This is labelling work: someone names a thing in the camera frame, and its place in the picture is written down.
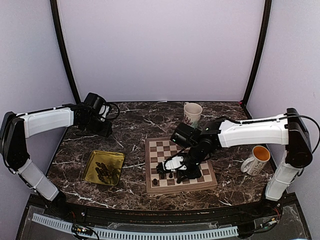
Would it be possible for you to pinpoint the cream floral mug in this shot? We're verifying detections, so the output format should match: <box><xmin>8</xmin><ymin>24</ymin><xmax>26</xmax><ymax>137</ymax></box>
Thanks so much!
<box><xmin>183</xmin><ymin>102</ymin><xmax>203</xmax><ymax>128</ymax></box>

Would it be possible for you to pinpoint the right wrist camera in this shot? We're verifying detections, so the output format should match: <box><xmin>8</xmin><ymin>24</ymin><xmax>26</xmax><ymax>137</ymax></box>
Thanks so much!
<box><xmin>156</xmin><ymin>156</ymin><xmax>187</xmax><ymax>174</ymax></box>

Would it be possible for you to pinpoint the gold metal tray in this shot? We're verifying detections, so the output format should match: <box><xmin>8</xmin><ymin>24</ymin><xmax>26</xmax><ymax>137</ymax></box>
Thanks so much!
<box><xmin>82</xmin><ymin>150</ymin><xmax>125</xmax><ymax>186</ymax></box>

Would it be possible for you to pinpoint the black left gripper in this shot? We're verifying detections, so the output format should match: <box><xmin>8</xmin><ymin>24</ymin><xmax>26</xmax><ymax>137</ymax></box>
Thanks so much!
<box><xmin>81</xmin><ymin>114</ymin><xmax>112</xmax><ymax>138</ymax></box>

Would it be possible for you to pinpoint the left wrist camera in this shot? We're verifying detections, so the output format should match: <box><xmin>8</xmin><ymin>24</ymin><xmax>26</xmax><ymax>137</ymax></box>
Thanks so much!
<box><xmin>99</xmin><ymin>104</ymin><xmax>110</xmax><ymax>122</ymax></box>

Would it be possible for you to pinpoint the left black frame post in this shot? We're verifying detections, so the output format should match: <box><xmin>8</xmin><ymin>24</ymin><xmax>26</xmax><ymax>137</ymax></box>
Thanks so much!
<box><xmin>49</xmin><ymin>0</ymin><xmax>81</xmax><ymax>104</ymax></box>

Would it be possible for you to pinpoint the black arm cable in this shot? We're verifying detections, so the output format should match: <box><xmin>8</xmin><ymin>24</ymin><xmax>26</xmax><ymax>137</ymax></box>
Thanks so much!
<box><xmin>106</xmin><ymin>101</ymin><xmax>120</xmax><ymax>121</ymax></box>
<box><xmin>284</xmin><ymin>113</ymin><xmax>320</xmax><ymax>156</ymax></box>

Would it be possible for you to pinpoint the right black frame post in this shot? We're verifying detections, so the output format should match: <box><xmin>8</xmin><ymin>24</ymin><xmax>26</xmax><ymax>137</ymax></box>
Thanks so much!
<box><xmin>241</xmin><ymin>0</ymin><xmax>272</xmax><ymax>108</ymax></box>

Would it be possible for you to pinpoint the white slotted cable duct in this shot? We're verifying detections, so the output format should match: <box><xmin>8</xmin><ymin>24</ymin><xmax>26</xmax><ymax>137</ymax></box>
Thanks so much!
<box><xmin>31</xmin><ymin>213</ymin><xmax>239</xmax><ymax>240</ymax></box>

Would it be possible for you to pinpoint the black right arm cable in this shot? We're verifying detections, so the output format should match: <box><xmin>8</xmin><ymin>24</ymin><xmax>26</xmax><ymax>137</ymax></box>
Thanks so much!
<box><xmin>284</xmin><ymin>113</ymin><xmax>320</xmax><ymax>156</ymax></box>

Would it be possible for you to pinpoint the black frame post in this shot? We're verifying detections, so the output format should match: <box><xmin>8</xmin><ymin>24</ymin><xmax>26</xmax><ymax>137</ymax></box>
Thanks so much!
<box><xmin>49</xmin><ymin>0</ymin><xmax>81</xmax><ymax>104</ymax></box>
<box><xmin>241</xmin><ymin>0</ymin><xmax>272</xmax><ymax>108</ymax></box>

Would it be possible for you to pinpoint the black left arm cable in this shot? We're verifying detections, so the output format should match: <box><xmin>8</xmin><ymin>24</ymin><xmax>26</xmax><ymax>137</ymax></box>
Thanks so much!
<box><xmin>106</xmin><ymin>101</ymin><xmax>120</xmax><ymax>121</ymax></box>

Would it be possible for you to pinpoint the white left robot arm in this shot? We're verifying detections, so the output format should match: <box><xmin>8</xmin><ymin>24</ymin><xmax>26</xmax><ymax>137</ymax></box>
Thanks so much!
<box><xmin>0</xmin><ymin>92</ymin><xmax>120</xmax><ymax>218</ymax></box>

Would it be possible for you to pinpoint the white mug orange inside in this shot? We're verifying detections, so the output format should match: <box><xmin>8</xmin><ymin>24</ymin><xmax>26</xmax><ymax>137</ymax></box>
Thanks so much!
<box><xmin>240</xmin><ymin>145</ymin><xmax>271</xmax><ymax>176</ymax></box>

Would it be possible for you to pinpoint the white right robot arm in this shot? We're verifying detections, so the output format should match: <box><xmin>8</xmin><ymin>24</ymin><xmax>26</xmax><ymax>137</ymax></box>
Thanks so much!
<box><xmin>161</xmin><ymin>108</ymin><xmax>313</xmax><ymax>217</ymax></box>

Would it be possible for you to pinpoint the black front rail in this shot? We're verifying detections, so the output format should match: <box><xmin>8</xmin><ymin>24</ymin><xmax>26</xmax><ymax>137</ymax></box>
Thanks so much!
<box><xmin>84</xmin><ymin>208</ymin><xmax>245</xmax><ymax>225</ymax></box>

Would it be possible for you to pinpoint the wooden chess board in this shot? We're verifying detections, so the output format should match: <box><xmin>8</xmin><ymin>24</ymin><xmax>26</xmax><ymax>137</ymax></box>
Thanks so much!
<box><xmin>145</xmin><ymin>137</ymin><xmax>218</xmax><ymax>195</ymax></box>

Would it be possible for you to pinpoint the pile of dark chess pieces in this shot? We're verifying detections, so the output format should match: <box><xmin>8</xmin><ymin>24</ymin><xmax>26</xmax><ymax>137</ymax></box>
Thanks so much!
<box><xmin>95</xmin><ymin>162</ymin><xmax>117</xmax><ymax>183</ymax></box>

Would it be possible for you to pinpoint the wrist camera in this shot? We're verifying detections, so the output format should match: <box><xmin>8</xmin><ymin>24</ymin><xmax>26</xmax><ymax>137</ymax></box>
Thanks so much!
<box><xmin>99</xmin><ymin>104</ymin><xmax>110</xmax><ymax>122</ymax></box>
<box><xmin>156</xmin><ymin>156</ymin><xmax>187</xmax><ymax>174</ymax></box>

